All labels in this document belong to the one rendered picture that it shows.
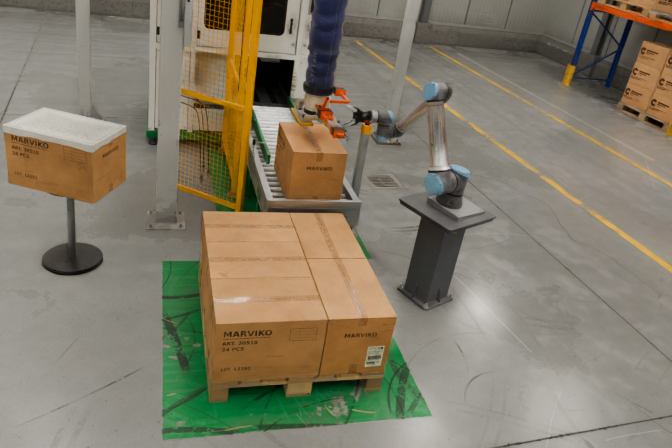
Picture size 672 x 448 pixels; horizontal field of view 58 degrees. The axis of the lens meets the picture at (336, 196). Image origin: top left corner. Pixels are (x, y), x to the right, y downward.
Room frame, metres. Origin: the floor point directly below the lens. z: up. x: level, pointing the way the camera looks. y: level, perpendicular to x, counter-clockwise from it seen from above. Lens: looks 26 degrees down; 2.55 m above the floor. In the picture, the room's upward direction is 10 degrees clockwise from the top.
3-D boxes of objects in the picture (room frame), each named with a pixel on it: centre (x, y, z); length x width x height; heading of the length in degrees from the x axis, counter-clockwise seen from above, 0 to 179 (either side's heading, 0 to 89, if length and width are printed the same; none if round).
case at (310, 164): (4.26, 0.25, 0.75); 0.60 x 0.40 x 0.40; 19
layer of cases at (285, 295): (3.17, 0.21, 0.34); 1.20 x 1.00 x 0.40; 19
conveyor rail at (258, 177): (4.91, 0.82, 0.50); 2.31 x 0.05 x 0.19; 19
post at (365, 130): (4.60, -0.15, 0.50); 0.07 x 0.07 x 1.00; 19
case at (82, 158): (3.54, 1.77, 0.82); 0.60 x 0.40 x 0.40; 82
